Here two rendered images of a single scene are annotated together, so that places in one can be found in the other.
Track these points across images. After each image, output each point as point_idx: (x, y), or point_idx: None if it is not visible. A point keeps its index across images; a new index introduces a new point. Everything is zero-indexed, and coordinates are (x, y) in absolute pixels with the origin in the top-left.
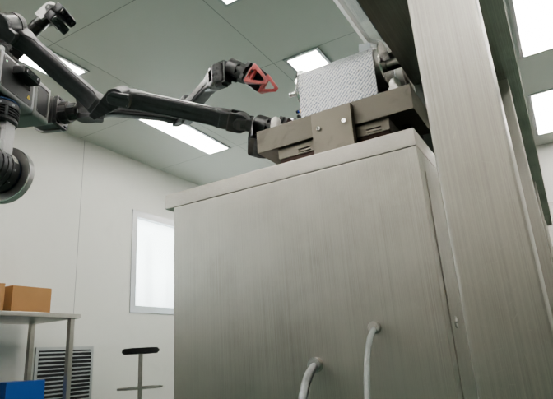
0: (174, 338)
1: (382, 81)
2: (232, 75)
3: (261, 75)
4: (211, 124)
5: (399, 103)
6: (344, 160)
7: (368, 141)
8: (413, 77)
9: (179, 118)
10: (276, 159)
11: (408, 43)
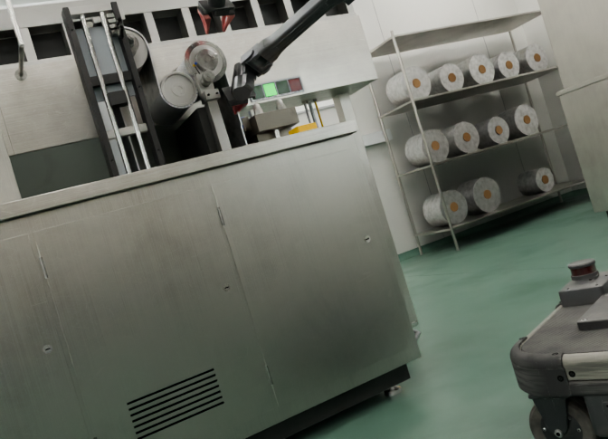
0: (382, 228)
1: (197, 96)
2: None
3: (224, 21)
4: (280, 52)
5: None
6: None
7: None
8: None
9: (303, 32)
10: (282, 127)
11: (243, 109)
